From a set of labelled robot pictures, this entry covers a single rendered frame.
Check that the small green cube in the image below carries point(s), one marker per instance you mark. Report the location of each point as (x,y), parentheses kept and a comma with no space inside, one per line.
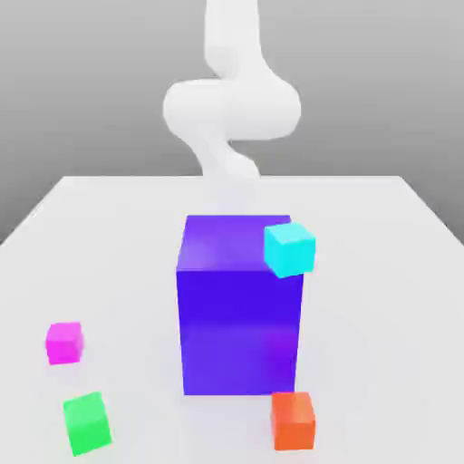
(87,424)

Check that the large purple box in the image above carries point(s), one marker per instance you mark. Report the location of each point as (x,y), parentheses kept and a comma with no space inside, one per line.
(237,326)

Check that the small magenta cube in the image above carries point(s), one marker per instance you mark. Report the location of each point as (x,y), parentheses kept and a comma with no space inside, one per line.
(63,343)

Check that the small cyan cube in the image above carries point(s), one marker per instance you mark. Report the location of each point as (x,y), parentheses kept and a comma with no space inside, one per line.
(289,250)

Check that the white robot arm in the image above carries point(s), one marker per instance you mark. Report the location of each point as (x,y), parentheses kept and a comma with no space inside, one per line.
(232,108)

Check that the small orange cube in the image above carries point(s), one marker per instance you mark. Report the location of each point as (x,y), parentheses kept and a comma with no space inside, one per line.
(293,422)

